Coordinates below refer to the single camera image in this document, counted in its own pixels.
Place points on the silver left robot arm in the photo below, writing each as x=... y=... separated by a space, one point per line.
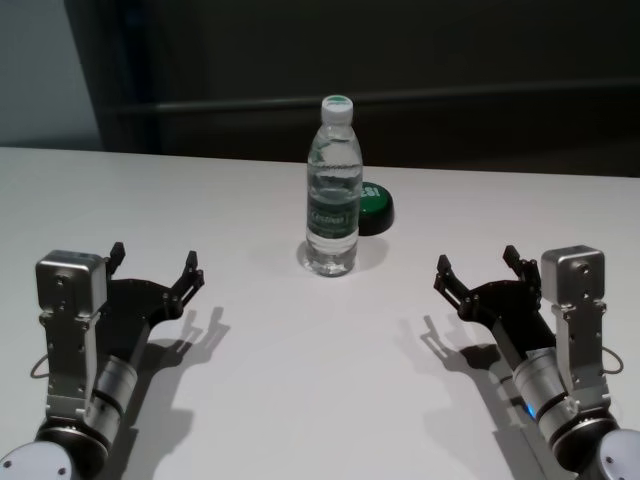
x=112 y=382

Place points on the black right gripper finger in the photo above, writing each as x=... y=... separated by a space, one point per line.
x=525 y=270
x=450 y=282

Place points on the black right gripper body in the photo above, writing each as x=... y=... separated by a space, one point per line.
x=510 y=310

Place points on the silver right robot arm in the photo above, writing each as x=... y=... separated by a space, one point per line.
x=542 y=385

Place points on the clear green-label water bottle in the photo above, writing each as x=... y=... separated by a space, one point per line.
x=333 y=215

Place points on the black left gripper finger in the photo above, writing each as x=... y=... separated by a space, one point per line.
x=117 y=255
x=190 y=280

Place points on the green YES push button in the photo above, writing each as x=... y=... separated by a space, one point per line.
x=377 y=205

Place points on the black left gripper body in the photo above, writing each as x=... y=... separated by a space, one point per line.
x=137 y=307

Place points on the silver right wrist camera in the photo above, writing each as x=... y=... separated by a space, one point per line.
x=575 y=275

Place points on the dark blue vertical post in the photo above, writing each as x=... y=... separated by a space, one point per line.
x=135 y=75

